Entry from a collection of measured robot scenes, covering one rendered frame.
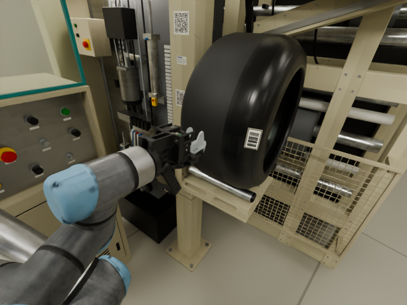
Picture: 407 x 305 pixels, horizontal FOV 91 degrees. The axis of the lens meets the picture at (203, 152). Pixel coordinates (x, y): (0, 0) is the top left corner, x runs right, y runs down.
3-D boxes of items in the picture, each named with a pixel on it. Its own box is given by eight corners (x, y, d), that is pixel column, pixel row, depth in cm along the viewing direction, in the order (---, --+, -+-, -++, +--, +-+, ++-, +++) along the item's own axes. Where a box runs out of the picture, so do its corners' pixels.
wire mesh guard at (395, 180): (217, 198, 166) (226, 120, 130) (218, 196, 168) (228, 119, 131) (341, 261, 125) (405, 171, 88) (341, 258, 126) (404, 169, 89)
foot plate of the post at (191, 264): (165, 251, 156) (164, 250, 155) (186, 228, 175) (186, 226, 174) (192, 272, 144) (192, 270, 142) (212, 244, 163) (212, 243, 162)
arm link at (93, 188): (42, 206, 31) (35, 164, 26) (109, 177, 39) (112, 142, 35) (70, 241, 28) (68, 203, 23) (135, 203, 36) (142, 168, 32)
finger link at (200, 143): (215, 128, 52) (195, 137, 45) (212, 149, 55) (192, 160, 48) (206, 125, 54) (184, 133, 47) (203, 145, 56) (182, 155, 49)
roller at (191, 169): (185, 170, 98) (188, 162, 98) (189, 172, 102) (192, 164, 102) (251, 203, 81) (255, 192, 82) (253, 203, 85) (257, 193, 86)
